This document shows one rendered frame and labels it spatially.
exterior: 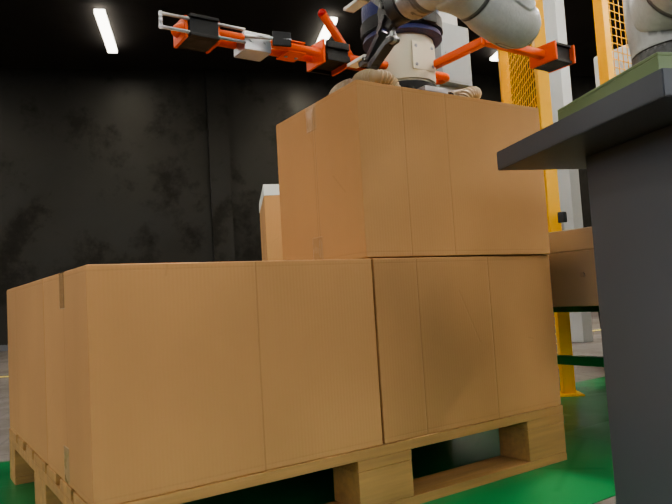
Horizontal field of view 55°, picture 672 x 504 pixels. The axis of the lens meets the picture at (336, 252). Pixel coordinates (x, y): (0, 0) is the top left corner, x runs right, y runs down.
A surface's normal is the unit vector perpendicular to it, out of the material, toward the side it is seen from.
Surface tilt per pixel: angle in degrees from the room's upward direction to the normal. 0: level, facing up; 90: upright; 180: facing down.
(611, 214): 90
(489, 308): 90
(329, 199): 90
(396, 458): 90
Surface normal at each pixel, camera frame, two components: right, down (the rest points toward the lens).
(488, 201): 0.53, -0.09
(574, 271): -0.83, 0.01
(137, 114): 0.21, -0.08
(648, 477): -0.98, 0.04
